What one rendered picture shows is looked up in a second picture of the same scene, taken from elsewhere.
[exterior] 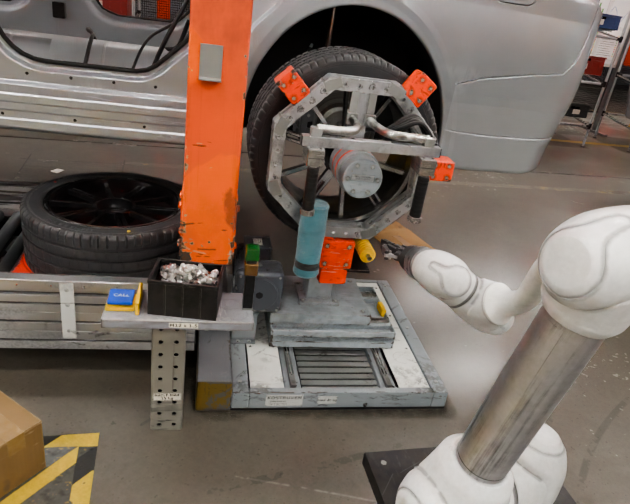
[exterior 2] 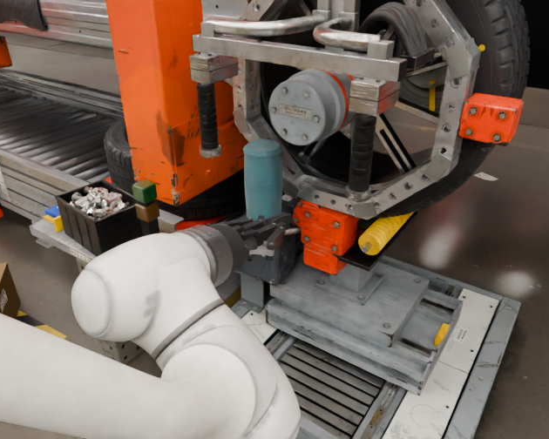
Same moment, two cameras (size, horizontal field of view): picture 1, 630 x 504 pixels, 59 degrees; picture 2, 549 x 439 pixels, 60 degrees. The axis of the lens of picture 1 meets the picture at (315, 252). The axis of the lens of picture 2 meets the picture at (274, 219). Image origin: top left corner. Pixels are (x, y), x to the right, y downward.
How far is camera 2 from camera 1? 1.29 m
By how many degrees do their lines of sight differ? 42
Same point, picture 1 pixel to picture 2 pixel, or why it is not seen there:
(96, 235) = (125, 153)
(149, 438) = not seen: hidden behind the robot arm
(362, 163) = (291, 87)
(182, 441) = not seen: hidden behind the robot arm
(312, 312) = (318, 300)
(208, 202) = (143, 124)
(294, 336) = (290, 322)
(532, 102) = not seen: outside the picture
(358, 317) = (374, 331)
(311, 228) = (247, 180)
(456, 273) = (84, 286)
